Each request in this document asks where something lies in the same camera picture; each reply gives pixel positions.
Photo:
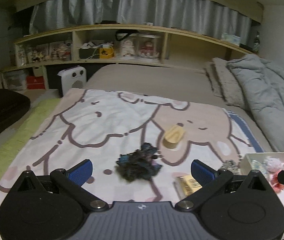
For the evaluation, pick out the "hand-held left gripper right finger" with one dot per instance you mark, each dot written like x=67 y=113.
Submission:
x=202 y=171

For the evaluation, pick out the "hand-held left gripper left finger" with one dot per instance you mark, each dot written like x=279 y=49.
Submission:
x=82 y=170

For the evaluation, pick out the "floral embroidered pouch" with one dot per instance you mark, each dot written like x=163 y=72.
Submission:
x=258 y=165

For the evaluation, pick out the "clear plastic box of accessories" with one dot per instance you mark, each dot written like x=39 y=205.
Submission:
x=246 y=161

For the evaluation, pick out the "dark crochet toy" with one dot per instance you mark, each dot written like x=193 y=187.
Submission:
x=139 y=162

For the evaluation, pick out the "yellow tissue pack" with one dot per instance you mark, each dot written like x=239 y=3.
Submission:
x=187 y=183

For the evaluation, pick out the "oval wooden box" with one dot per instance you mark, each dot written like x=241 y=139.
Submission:
x=173 y=136

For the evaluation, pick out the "printed cartoon blanket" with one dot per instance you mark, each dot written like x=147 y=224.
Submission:
x=94 y=120

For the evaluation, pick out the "green sheet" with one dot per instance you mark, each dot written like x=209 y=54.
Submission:
x=19 y=135

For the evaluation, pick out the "grey duvet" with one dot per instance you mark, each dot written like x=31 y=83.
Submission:
x=269 y=92

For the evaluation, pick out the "white heater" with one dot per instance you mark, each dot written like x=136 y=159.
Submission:
x=73 y=80

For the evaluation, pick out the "grey pillow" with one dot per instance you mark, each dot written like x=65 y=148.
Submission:
x=224 y=80

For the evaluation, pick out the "red box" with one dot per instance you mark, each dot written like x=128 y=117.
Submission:
x=35 y=82

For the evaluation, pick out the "beige bed mattress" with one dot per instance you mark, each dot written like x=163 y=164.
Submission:
x=144 y=80

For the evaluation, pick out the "clear storage box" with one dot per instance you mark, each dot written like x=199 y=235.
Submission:
x=14 y=80

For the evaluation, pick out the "dark green box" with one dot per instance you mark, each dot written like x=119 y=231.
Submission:
x=88 y=53

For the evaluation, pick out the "yellow bucket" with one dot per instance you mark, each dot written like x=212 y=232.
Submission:
x=106 y=52

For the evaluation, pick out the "row of small figurines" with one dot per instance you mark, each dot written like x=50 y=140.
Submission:
x=42 y=52

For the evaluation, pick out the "display case with white doll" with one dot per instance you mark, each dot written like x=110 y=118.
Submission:
x=127 y=47

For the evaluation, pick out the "wooden headboard shelf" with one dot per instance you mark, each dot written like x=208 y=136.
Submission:
x=165 y=45

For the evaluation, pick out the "tissue box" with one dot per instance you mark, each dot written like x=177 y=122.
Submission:
x=230 y=39

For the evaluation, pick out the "display case with red doll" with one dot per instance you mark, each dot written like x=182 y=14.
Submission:
x=148 y=47

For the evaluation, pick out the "glass bottle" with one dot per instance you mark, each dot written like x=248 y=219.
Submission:
x=257 y=43

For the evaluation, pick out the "grey curtain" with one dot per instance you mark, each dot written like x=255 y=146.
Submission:
x=132 y=5

